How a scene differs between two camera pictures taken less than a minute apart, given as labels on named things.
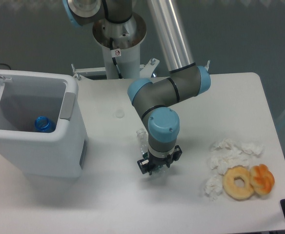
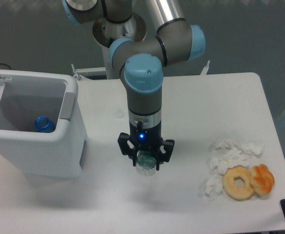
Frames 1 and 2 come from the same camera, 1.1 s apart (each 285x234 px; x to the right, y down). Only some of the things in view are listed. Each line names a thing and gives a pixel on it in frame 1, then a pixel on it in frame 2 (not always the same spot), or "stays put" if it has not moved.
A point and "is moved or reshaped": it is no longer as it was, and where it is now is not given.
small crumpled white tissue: (213, 187) stays put
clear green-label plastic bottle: (142, 134) is moved or reshaped
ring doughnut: (239, 193) stays put
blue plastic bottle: (44, 124) stays put
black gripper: (153, 162) to (142, 139)
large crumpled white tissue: (225, 153) stays put
